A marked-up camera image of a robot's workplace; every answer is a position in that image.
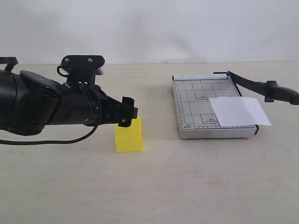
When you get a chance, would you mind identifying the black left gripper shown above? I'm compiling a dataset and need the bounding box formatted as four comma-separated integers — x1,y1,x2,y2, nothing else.
46,83,138,127

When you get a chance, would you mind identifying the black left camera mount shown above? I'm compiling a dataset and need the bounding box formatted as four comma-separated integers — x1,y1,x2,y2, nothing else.
57,55,105,88

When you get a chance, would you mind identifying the white paper sheet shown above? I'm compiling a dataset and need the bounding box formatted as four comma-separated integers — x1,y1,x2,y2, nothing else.
209,97,271,127

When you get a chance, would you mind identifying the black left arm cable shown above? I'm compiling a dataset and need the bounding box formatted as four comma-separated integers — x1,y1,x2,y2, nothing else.
0,81,102,146

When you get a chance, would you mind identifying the grey paper cutter base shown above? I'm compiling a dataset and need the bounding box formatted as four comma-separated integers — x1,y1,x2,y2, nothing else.
172,72,259,139

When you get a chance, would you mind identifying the yellow cube block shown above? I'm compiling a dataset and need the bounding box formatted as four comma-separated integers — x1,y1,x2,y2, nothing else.
115,116,143,153

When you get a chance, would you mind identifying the black cutter blade arm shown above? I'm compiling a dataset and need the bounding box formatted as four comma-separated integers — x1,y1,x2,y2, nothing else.
214,71,299,105

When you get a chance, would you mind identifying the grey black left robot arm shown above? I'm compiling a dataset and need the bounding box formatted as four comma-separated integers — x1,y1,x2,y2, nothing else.
0,55,138,136

